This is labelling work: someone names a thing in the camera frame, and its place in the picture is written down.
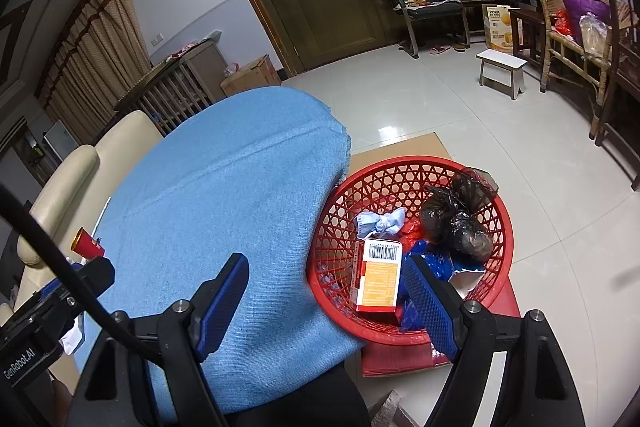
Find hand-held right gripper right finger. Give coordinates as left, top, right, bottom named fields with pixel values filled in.
left=401, top=254, right=586, bottom=427

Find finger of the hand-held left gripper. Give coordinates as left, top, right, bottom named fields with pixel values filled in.
left=65, top=257, right=116, bottom=308

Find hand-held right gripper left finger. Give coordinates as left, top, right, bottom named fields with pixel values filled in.
left=67, top=252, right=251, bottom=427

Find blue plastic bag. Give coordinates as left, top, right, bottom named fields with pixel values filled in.
left=400, top=237, right=453, bottom=333

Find red yellow white medicine box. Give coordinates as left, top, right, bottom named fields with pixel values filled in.
left=352, top=237, right=404, bottom=314

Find red plastic lattice basket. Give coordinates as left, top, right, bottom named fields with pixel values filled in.
left=303, top=155, right=515, bottom=346

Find red paper cup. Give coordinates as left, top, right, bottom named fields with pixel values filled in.
left=70, top=229, right=106, bottom=259

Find blue white carton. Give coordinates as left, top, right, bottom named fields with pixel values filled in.
left=447, top=252, right=487, bottom=303

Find folded white tissues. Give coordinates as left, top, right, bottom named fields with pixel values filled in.
left=59, top=317, right=86, bottom=355

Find red plastic bag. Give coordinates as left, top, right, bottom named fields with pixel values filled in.
left=397, top=219, right=426, bottom=253

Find black plastic bag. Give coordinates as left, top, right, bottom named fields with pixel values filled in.
left=419, top=167, right=499, bottom=264

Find crumpled pale blue cloth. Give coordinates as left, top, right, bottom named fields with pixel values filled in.
left=354, top=208, right=407, bottom=242

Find beige leather sofa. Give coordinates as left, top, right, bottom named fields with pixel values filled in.
left=10, top=109, right=166, bottom=313

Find blue tablecloth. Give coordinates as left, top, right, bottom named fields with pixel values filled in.
left=75, top=87, right=368, bottom=425

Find white upright appliance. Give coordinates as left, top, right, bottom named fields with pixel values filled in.
left=44, top=120, right=78, bottom=162

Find tan pleated curtain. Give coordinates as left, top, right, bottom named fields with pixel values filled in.
left=35, top=0, right=153, bottom=145

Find brown cardboard box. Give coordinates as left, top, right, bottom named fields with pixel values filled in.
left=220, top=54, right=282, bottom=98

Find wooden slatted crib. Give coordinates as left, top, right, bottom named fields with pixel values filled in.
left=115, top=41, right=233, bottom=132

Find small white stool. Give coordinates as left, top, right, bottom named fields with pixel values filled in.
left=475, top=48, right=528, bottom=100

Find orange white carton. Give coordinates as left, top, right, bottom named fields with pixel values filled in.
left=482, top=4, right=523, bottom=54

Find wicker armchair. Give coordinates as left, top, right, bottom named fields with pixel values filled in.
left=540, top=0, right=631, bottom=140

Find black metal armchair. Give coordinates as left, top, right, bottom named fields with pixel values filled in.
left=375, top=0, right=472, bottom=58

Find small red bag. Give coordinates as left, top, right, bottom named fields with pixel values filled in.
left=552, top=9, right=573, bottom=38

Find clear plastic bag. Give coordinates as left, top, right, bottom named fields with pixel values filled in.
left=579, top=13, right=613, bottom=58

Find purple cushion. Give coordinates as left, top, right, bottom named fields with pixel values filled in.
left=561, top=0, right=613, bottom=45

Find black cable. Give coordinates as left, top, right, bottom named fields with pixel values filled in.
left=0, top=182, right=166, bottom=358

